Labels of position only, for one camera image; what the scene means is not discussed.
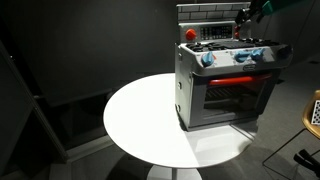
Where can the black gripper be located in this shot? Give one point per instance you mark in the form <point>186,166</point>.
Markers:
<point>256,6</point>

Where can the small orange stove button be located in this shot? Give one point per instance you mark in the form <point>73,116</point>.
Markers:
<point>236,34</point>
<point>237,28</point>

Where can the blue stove knob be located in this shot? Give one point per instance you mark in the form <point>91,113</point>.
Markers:
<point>257,54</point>
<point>208,58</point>
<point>242,56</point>

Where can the grey toy stove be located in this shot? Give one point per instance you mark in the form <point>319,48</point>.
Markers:
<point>193,106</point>

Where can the black burner grate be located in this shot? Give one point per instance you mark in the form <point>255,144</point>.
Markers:
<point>205,46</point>
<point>266,42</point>

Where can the large orange round knob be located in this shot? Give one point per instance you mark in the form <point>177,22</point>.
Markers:
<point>191,34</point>

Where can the grey oven door with window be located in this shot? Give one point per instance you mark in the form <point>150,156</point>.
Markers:
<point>198,106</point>

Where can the checkerboard calibration board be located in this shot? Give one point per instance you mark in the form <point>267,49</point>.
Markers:
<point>317,113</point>

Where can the black folded stand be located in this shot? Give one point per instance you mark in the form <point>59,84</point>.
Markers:
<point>306,159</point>

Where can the white table pedestal base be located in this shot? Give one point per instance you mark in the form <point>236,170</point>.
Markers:
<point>173,175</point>

